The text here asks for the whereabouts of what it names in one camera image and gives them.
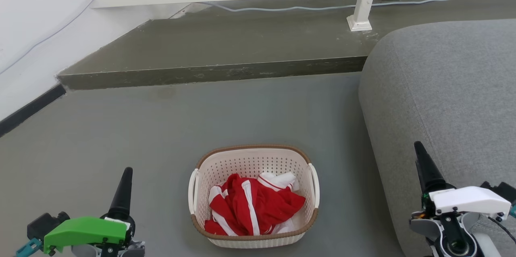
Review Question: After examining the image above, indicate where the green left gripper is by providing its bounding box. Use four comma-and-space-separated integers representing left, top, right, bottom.
44, 167, 136, 255

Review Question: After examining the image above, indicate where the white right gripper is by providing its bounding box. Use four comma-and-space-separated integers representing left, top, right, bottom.
414, 141, 512, 221

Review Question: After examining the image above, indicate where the cream perforated laundry basket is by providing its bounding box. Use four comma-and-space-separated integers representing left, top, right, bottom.
188, 144, 320, 249

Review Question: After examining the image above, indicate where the grey fabric sofa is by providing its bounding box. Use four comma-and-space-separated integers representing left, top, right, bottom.
358, 19, 516, 257

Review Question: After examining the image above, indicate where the black baseboard strip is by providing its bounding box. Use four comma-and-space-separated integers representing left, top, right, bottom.
0, 84, 67, 138

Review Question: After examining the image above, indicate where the red and white garment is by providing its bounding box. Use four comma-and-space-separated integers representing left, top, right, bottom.
204, 172, 306, 236

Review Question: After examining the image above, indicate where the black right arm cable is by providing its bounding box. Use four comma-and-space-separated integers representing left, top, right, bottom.
487, 215, 516, 246

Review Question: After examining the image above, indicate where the teal left cable connector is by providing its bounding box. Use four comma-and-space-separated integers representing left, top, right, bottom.
16, 238, 43, 257

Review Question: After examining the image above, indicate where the pale blue-grey cable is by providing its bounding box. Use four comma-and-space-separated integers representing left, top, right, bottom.
0, 0, 449, 75

